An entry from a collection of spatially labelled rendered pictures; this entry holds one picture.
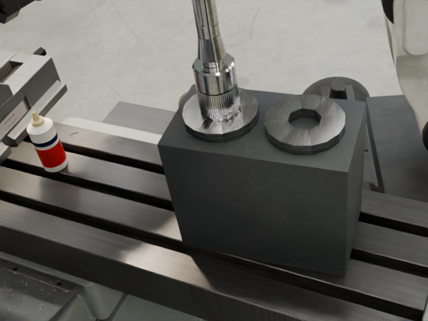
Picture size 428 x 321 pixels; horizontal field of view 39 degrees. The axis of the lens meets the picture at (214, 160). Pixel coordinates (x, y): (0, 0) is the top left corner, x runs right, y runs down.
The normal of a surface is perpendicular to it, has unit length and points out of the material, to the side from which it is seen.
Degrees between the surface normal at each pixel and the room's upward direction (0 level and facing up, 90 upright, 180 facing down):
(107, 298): 90
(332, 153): 0
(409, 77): 115
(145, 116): 0
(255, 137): 0
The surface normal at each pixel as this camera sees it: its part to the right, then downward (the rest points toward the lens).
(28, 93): 0.91, 0.18
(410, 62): -0.02, 0.93
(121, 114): -0.13, -0.72
